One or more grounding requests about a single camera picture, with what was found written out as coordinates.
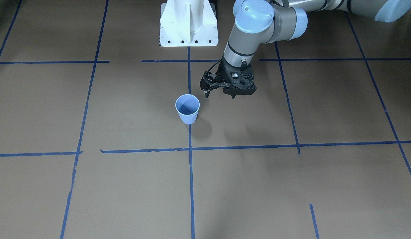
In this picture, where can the white mounting pillar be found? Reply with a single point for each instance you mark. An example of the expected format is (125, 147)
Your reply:
(188, 23)

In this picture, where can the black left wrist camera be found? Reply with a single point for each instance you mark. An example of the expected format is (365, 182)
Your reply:
(236, 90)

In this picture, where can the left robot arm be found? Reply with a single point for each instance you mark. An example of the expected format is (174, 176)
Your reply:
(267, 21)

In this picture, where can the blue ribbed cup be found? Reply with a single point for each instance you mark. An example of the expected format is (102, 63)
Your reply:
(187, 106)

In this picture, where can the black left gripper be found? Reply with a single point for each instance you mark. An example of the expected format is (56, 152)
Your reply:
(220, 76)

